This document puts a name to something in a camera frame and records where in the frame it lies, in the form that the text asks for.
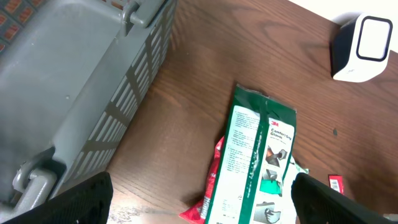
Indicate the green snack packet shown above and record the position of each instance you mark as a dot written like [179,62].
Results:
[255,157]

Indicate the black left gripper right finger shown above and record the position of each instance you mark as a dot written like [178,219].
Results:
[316,203]

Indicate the white barcode scanner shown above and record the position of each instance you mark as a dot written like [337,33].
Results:
[360,49]

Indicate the red snack packet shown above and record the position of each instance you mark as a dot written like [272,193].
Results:
[197,213]

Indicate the pale green wipes packet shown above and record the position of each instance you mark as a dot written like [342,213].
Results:
[289,214]

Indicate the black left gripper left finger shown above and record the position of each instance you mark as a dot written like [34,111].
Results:
[86,203]

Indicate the grey plastic shopping basket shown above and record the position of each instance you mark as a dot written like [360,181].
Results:
[73,74]

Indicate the red Nescafe stick sachet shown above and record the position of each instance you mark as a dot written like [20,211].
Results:
[336,183]

